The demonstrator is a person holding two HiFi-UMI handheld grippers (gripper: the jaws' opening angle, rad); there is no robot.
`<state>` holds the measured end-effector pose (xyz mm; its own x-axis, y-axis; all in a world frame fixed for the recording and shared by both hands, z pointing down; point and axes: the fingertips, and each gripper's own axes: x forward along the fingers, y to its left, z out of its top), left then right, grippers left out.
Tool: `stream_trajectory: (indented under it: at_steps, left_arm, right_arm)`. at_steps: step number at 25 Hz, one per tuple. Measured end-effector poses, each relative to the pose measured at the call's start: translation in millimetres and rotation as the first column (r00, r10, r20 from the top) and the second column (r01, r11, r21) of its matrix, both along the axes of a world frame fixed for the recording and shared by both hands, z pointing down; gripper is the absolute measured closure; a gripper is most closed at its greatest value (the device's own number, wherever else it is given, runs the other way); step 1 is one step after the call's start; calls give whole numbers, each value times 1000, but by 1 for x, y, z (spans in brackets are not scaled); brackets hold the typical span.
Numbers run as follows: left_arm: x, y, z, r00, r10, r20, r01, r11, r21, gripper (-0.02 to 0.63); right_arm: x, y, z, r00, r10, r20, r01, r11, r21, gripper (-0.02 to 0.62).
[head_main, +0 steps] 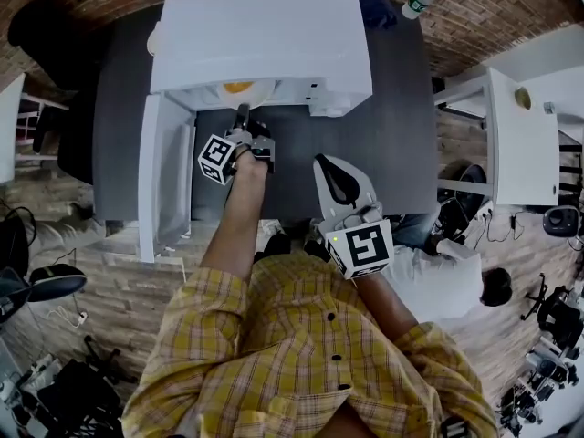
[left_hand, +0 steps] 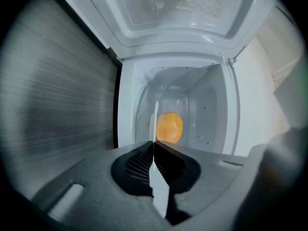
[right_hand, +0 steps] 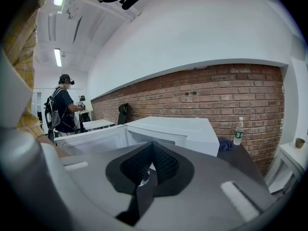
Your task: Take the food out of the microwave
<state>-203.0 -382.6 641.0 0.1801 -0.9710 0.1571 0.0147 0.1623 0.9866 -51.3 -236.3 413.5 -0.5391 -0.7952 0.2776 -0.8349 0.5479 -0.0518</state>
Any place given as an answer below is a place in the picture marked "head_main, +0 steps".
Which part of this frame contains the black round device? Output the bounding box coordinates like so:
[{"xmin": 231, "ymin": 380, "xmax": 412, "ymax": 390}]
[{"xmin": 542, "ymin": 204, "xmax": 580, "ymax": 236}]

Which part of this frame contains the white microwave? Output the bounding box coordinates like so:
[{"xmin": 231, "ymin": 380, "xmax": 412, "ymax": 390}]
[{"xmin": 138, "ymin": 0, "xmax": 374, "ymax": 264}]

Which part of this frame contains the person's left forearm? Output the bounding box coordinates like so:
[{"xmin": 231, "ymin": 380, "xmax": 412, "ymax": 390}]
[{"xmin": 200, "ymin": 151, "xmax": 270, "ymax": 287}]

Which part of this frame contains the white side table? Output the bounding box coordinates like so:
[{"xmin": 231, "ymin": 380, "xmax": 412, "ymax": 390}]
[{"xmin": 0, "ymin": 73, "xmax": 69, "ymax": 184}]

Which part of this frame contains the black office chair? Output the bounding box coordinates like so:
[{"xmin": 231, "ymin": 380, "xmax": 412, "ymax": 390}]
[{"xmin": 29, "ymin": 264, "xmax": 88, "ymax": 304}]

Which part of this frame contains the dark grey table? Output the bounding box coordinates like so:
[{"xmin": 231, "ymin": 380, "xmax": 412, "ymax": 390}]
[{"xmin": 93, "ymin": 0, "xmax": 439, "ymax": 222}]

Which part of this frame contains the black charger cable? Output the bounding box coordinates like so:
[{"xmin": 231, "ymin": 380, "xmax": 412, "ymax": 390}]
[{"xmin": 485, "ymin": 207, "xmax": 526, "ymax": 244}]

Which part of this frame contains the black swivel chair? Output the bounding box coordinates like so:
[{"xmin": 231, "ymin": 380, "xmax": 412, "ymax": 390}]
[{"xmin": 437, "ymin": 162, "xmax": 488, "ymax": 241}]

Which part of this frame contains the grey strap buckle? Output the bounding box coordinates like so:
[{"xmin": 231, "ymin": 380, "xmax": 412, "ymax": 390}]
[{"xmin": 440, "ymin": 417, "xmax": 471, "ymax": 438}]

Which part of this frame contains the white plate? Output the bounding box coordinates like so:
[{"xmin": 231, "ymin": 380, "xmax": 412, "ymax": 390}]
[{"xmin": 217, "ymin": 78, "xmax": 277, "ymax": 109}]

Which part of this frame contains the person's dark shoe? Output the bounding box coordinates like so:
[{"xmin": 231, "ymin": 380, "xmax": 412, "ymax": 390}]
[
  {"xmin": 304, "ymin": 239, "xmax": 330, "ymax": 261},
  {"xmin": 264, "ymin": 233, "xmax": 293, "ymax": 258}
]

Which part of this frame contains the person's right forearm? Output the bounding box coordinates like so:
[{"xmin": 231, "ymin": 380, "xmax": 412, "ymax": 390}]
[{"xmin": 355, "ymin": 271, "xmax": 419, "ymax": 342}]

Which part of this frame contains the white round dish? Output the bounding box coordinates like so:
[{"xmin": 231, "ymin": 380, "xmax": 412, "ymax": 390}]
[{"xmin": 146, "ymin": 20, "xmax": 162, "ymax": 57}]

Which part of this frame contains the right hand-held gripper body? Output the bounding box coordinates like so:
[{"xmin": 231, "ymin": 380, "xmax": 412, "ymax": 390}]
[{"xmin": 314, "ymin": 200, "xmax": 396, "ymax": 281}]

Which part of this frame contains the yellow plaid shirt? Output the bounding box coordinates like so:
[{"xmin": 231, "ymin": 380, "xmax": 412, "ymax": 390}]
[{"xmin": 121, "ymin": 251, "xmax": 498, "ymax": 438}]

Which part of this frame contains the blue cloth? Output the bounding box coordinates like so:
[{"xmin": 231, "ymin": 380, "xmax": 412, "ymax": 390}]
[{"xmin": 358, "ymin": 0, "xmax": 398, "ymax": 31}]

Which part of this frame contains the grey machine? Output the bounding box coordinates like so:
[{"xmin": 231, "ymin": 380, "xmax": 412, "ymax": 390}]
[{"xmin": 499, "ymin": 339, "xmax": 584, "ymax": 428}]

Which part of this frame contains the black chair base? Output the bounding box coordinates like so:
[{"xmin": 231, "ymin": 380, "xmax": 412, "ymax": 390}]
[{"xmin": 522, "ymin": 274, "xmax": 584, "ymax": 347}]

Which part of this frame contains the black folded chair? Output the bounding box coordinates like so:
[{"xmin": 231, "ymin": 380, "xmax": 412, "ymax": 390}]
[{"xmin": 36, "ymin": 335, "xmax": 134, "ymax": 438}]

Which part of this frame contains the white desk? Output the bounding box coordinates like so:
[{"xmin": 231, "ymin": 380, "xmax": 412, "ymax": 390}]
[{"xmin": 483, "ymin": 25, "xmax": 584, "ymax": 145}]

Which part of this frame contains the black high-back chair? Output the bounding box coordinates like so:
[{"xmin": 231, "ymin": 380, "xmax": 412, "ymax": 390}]
[{"xmin": 7, "ymin": 0, "xmax": 115, "ymax": 186}]

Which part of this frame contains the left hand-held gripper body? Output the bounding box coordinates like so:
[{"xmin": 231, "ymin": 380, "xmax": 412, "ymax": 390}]
[{"xmin": 197, "ymin": 117, "xmax": 276, "ymax": 186}]

